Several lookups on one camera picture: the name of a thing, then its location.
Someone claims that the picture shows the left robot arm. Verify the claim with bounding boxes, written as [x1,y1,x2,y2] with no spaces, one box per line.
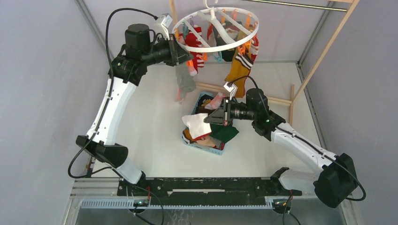
[76,23,193,195]

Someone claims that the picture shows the dark green sock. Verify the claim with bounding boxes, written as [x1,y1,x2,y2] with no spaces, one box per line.
[210,124,239,143]

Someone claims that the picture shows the black patterned hanging sock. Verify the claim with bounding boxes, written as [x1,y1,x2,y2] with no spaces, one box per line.
[214,22,246,62]

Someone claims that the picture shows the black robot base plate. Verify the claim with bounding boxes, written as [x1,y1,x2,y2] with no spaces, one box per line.
[117,177,302,207]

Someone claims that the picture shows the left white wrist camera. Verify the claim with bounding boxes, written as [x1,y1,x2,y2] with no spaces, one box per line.
[153,13,173,40]

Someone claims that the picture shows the blue plastic laundry basket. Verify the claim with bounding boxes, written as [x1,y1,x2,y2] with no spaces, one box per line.
[182,91,226,155]

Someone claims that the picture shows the red white hanging sock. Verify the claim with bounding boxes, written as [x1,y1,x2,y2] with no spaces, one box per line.
[179,31,205,77]

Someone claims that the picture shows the wooden drying rack frame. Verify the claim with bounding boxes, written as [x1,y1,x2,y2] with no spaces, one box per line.
[169,0,359,122]

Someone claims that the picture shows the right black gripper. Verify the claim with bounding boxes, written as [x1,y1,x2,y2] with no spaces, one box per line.
[205,97,257,126]

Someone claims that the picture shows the mustard striped sock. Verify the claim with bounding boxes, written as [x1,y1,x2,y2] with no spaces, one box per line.
[224,52,253,98]

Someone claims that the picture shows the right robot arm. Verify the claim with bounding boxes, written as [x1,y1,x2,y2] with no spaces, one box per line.
[204,88,364,208]

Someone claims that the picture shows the pink patterned hanging sock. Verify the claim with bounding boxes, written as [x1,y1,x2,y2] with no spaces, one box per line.
[176,88,187,105]

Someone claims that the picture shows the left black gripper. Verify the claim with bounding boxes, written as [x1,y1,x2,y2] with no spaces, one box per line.
[141,34,193,67]

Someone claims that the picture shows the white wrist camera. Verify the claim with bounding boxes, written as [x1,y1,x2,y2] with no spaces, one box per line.
[153,13,173,40]
[223,82,238,100]

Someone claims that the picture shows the grey beige striped sock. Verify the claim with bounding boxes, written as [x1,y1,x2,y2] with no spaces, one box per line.
[176,64,196,93]

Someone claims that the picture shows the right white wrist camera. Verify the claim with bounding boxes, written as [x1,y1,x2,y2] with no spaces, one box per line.
[223,82,238,100]

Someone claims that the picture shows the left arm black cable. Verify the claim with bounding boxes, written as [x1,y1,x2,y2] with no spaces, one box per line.
[68,7,159,179]

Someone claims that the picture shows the white round clip hanger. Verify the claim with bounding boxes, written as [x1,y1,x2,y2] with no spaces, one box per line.
[172,0,260,54]

